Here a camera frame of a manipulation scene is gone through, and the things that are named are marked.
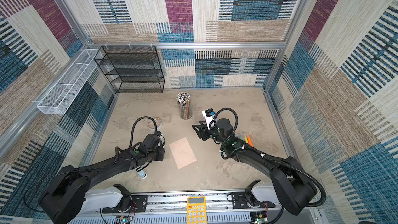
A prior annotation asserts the pink paper envelope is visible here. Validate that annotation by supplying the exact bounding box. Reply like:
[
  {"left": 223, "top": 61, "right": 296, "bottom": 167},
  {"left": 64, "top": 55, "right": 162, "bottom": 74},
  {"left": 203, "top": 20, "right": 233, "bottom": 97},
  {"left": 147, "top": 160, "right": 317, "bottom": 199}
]
[{"left": 169, "top": 138, "right": 197, "bottom": 169}]

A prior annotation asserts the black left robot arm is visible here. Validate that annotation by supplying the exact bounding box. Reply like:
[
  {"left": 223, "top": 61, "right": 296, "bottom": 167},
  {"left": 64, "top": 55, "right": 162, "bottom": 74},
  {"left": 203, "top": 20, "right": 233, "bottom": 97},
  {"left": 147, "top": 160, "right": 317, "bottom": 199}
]
[{"left": 27, "top": 127, "right": 165, "bottom": 224}]

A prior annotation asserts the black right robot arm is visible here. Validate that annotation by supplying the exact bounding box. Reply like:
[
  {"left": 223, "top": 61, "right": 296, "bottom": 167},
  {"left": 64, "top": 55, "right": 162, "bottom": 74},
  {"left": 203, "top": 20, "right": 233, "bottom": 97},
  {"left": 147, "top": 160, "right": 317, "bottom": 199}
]
[{"left": 192, "top": 107, "right": 326, "bottom": 216}]

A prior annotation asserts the clear tape roll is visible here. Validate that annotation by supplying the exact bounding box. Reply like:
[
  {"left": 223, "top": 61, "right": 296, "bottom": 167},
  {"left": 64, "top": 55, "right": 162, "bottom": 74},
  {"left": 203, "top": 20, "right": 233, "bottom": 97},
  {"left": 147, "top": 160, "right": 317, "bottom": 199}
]
[{"left": 147, "top": 117, "right": 163, "bottom": 131}]

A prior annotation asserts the pencil holder cup with pencils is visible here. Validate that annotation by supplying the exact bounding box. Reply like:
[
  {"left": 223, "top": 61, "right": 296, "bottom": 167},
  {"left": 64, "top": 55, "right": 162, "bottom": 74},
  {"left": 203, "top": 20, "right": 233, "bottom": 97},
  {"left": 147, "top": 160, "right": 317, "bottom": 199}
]
[{"left": 176, "top": 92, "right": 192, "bottom": 120}]

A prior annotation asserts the highlighter marker pack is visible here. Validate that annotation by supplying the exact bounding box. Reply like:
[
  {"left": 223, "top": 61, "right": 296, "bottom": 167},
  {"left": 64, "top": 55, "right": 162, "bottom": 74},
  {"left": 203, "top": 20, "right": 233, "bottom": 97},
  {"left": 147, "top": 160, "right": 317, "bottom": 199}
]
[{"left": 236, "top": 133, "right": 253, "bottom": 147}]

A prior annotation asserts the yellow calculator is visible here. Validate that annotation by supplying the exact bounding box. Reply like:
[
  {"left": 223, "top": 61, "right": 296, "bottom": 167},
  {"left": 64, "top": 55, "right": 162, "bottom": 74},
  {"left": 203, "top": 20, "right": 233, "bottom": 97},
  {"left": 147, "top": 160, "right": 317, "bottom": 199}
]
[{"left": 187, "top": 196, "right": 207, "bottom": 224}]

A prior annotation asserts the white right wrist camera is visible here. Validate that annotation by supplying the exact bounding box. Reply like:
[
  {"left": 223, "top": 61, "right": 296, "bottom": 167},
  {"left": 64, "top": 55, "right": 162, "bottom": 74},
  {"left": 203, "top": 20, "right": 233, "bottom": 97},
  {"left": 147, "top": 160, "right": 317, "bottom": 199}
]
[{"left": 202, "top": 108, "right": 216, "bottom": 130}]

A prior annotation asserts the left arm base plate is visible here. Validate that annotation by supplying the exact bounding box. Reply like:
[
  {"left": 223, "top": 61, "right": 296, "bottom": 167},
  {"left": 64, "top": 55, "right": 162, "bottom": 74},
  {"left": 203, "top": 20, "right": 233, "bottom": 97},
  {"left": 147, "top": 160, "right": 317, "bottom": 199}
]
[{"left": 102, "top": 195, "right": 148, "bottom": 214}]

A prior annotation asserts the aluminium front rail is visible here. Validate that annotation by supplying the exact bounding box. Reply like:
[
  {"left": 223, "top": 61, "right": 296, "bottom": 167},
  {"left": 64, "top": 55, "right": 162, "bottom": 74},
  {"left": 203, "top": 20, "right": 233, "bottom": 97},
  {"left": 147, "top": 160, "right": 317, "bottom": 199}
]
[{"left": 65, "top": 189, "right": 318, "bottom": 224}]

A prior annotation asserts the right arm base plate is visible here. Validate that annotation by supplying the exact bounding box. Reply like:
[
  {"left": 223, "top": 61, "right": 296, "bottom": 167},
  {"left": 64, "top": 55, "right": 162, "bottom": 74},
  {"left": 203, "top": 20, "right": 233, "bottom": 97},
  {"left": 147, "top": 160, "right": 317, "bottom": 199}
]
[{"left": 227, "top": 191, "right": 276, "bottom": 209}]

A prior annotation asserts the black wire mesh shelf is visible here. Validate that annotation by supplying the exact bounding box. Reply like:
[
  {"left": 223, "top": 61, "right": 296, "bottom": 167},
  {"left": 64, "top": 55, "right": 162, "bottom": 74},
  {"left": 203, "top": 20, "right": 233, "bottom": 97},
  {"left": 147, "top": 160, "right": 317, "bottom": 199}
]
[{"left": 94, "top": 46, "right": 165, "bottom": 93}]

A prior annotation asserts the white wire mesh basket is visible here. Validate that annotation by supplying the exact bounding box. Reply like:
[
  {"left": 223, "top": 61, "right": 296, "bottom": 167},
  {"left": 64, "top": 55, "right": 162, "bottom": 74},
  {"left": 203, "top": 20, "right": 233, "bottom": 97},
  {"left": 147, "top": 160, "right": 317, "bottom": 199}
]
[{"left": 37, "top": 49, "right": 98, "bottom": 115}]

